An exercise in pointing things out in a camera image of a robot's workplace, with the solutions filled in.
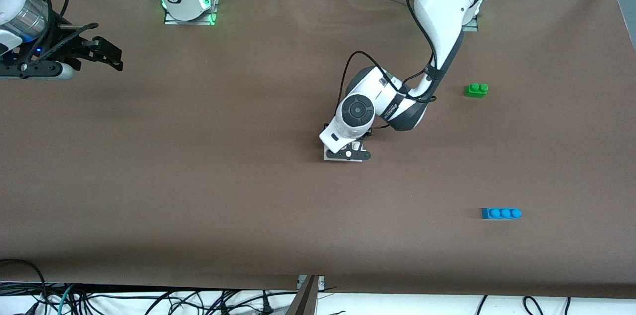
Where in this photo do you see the blue toy block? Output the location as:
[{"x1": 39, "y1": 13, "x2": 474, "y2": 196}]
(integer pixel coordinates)
[{"x1": 481, "y1": 208, "x2": 522, "y2": 220}]

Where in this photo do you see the white studded base plate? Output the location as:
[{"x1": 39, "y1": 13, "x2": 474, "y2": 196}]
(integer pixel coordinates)
[{"x1": 323, "y1": 123, "x2": 369, "y2": 162}]

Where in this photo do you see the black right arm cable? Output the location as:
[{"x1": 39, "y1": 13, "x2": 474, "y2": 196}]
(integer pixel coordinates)
[{"x1": 15, "y1": 0, "x2": 100, "y2": 65}]

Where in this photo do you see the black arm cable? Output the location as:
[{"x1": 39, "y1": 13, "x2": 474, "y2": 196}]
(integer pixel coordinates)
[
  {"x1": 15, "y1": 0, "x2": 100, "y2": 65},
  {"x1": 340, "y1": 0, "x2": 439, "y2": 107}
]

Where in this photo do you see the black cable loop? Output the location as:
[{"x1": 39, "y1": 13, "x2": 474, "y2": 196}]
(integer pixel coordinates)
[{"x1": 523, "y1": 296, "x2": 546, "y2": 315}]

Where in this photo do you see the teal cable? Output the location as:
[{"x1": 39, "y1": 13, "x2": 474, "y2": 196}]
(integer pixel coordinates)
[{"x1": 56, "y1": 284, "x2": 76, "y2": 315}]

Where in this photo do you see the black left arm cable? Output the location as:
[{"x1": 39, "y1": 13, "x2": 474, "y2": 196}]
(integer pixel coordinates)
[{"x1": 340, "y1": 0, "x2": 439, "y2": 107}]

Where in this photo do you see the brown table cover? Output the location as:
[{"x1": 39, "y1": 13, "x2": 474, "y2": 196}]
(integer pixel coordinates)
[{"x1": 0, "y1": 0, "x2": 636, "y2": 300}]

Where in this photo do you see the metal table edge bracket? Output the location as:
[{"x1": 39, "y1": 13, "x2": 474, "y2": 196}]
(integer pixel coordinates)
[{"x1": 286, "y1": 275, "x2": 325, "y2": 315}]

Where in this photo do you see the black floor cable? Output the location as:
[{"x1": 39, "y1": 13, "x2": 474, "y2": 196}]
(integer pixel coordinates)
[{"x1": 0, "y1": 258, "x2": 49, "y2": 315}]

